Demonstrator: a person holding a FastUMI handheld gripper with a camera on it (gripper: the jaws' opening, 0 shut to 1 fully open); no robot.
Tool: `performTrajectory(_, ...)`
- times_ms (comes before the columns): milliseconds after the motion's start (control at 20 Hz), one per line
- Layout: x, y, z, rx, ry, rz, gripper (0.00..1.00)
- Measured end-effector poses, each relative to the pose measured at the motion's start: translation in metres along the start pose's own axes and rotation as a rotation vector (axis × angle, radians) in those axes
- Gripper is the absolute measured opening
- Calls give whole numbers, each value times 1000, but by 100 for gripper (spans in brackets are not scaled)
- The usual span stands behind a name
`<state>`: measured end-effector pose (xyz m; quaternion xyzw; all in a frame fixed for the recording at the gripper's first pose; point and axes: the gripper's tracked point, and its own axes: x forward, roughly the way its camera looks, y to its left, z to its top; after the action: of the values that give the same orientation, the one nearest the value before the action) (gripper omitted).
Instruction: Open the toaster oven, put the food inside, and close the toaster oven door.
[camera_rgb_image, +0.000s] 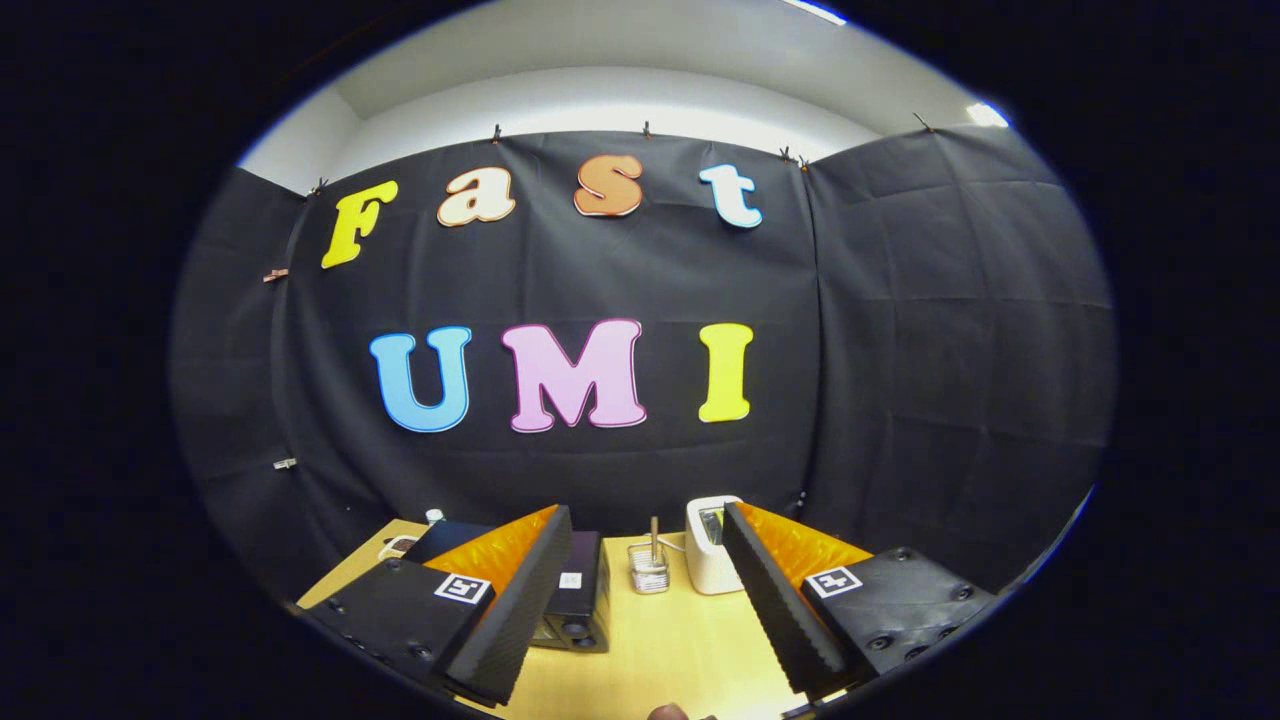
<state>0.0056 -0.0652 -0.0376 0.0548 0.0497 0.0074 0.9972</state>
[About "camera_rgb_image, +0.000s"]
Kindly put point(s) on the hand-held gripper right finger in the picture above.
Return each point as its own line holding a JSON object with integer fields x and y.
{"x": 770, "y": 605}

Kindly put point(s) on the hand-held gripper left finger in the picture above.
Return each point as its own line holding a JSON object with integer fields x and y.
{"x": 515, "y": 620}

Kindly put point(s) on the black toaster oven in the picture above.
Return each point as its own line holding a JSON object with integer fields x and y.
{"x": 585, "y": 600}

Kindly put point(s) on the white bread toaster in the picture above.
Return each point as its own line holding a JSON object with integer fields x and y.
{"x": 705, "y": 560}

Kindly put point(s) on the white keypad device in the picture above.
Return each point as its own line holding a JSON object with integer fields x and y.
{"x": 398, "y": 541}

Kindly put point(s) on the row of dark cloth clips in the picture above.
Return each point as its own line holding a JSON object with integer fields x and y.
{"x": 496, "y": 132}

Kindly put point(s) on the square ceiling light panel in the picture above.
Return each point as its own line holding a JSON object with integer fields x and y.
{"x": 987, "y": 114}

